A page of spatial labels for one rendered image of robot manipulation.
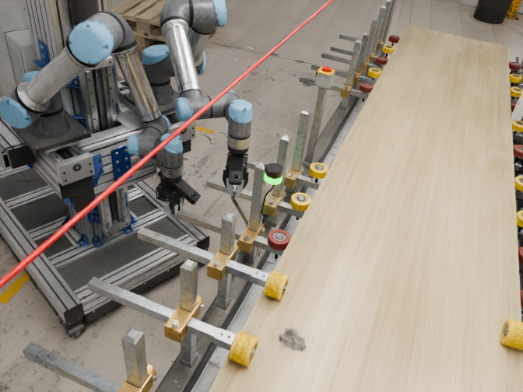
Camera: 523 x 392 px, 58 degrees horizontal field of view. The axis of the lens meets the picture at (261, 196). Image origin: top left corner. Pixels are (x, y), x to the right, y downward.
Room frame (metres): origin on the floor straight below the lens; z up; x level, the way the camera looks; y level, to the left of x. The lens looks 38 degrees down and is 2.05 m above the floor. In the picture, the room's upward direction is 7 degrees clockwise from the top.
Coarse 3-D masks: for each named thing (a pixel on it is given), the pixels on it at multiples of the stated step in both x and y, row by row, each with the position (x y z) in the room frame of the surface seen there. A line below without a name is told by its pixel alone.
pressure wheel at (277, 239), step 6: (270, 234) 1.26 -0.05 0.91; (276, 234) 1.27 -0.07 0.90; (282, 234) 1.27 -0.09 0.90; (288, 234) 1.27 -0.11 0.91; (270, 240) 1.23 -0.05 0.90; (276, 240) 1.23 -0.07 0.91; (282, 240) 1.23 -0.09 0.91; (288, 240) 1.24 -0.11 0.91; (270, 246) 1.23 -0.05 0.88; (276, 246) 1.22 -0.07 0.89; (282, 246) 1.22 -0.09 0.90; (276, 258) 1.25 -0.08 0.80
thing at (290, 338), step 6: (288, 330) 0.85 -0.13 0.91; (294, 330) 0.86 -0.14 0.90; (282, 336) 0.83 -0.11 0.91; (288, 336) 0.84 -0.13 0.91; (294, 336) 0.84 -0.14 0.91; (282, 342) 0.81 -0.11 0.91; (288, 342) 0.81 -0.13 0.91; (294, 342) 0.81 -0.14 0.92; (300, 342) 0.82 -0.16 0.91; (294, 348) 0.80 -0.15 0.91; (300, 348) 0.80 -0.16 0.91
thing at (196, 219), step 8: (184, 216) 1.36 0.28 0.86; (192, 216) 1.36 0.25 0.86; (200, 216) 1.36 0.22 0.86; (200, 224) 1.34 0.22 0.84; (208, 224) 1.33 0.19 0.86; (216, 224) 1.33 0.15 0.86; (216, 232) 1.31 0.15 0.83; (240, 232) 1.30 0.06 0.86; (256, 240) 1.27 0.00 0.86; (264, 240) 1.27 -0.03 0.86; (264, 248) 1.25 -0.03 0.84
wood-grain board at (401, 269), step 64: (448, 64) 3.21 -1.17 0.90; (384, 128) 2.17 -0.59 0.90; (448, 128) 2.26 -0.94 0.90; (320, 192) 1.56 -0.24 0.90; (384, 192) 1.61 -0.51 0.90; (448, 192) 1.67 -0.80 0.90; (512, 192) 1.73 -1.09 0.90; (320, 256) 1.19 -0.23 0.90; (384, 256) 1.23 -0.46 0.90; (448, 256) 1.27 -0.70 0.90; (512, 256) 1.31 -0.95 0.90; (256, 320) 0.88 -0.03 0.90; (320, 320) 0.91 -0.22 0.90; (384, 320) 0.94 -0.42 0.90; (448, 320) 0.97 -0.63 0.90; (256, 384) 0.68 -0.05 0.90; (320, 384) 0.70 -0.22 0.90; (384, 384) 0.72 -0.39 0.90; (448, 384) 0.75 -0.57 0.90; (512, 384) 0.77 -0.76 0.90
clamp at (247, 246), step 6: (264, 228) 1.35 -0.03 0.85; (246, 234) 1.28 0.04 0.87; (252, 234) 1.29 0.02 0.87; (258, 234) 1.31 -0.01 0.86; (240, 240) 1.25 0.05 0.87; (252, 240) 1.25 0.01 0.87; (240, 246) 1.25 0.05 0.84; (246, 246) 1.24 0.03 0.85; (252, 246) 1.25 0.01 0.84; (246, 252) 1.24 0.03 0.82
